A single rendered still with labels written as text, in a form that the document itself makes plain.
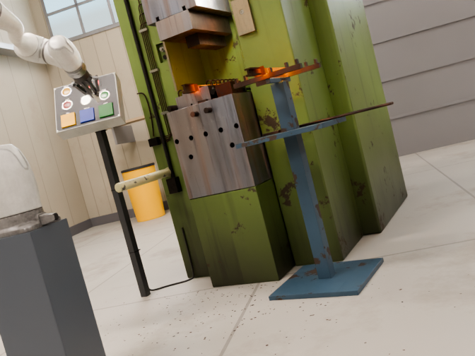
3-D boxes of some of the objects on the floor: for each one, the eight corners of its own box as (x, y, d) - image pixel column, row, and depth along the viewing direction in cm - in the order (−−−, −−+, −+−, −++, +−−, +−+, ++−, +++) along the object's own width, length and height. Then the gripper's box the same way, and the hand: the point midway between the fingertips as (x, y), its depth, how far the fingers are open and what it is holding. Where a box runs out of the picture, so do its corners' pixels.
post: (146, 297, 283) (92, 101, 275) (141, 297, 285) (87, 103, 276) (150, 294, 286) (97, 101, 278) (145, 294, 288) (92, 103, 280)
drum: (172, 211, 661) (159, 160, 656) (161, 217, 621) (146, 164, 616) (142, 217, 671) (128, 168, 666) (128, 224, 631) (114, 172, 626)
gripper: (64, 81, 233) (86, 109, 254) (92, 74, 232) (112, 102, 254) (63, 68, 236) (85, 97, 258) (90, 61, 236) (110, 90, 257)
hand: (95, 96), depth 253 cm, fingers closed
